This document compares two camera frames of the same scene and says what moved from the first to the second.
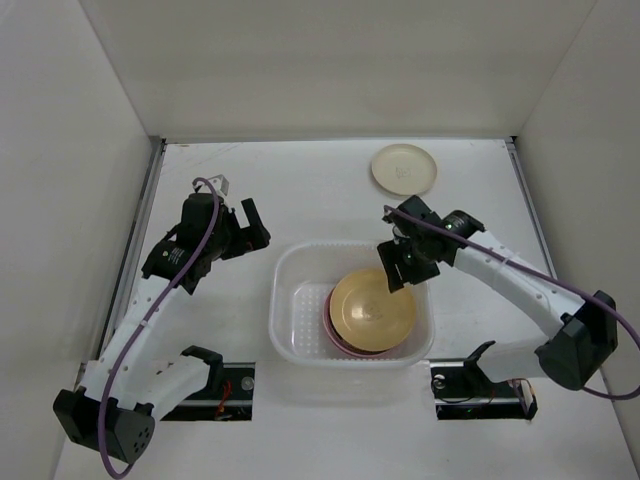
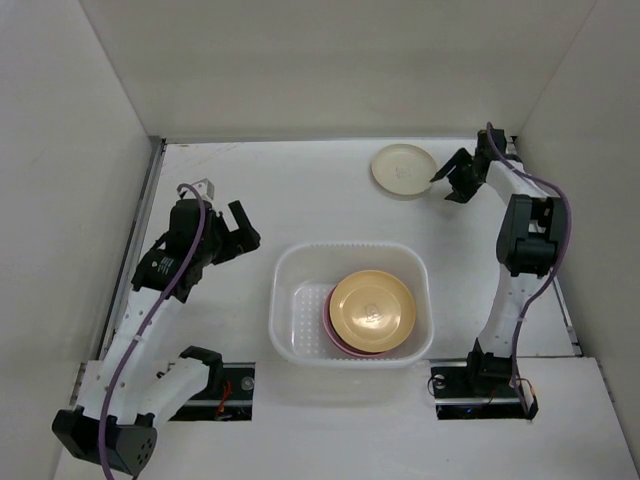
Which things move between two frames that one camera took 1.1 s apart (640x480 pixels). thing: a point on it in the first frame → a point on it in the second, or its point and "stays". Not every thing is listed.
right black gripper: [409, 255] → [467, 172]
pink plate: [335, 339] stays
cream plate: [404, 170] stays
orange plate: [366, 315] stays
